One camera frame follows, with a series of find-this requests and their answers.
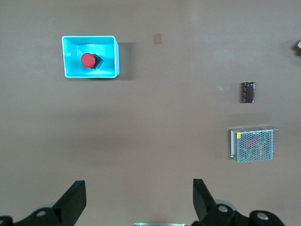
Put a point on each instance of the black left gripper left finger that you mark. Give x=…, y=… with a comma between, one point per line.
x=73, y=200

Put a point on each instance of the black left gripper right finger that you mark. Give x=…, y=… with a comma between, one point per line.
x=202, y=200

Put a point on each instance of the red push button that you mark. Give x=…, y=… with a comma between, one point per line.
x=87, y=60

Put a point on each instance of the metal mesh power supply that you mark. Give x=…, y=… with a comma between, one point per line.
x=255, y=146

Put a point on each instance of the dark brown capacitor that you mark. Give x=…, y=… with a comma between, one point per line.
x=248, y=92

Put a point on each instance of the cyan plastic box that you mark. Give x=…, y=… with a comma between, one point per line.
x=70, y=58

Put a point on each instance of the metal valve with white caps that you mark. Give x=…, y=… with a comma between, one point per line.
x=299, y=46

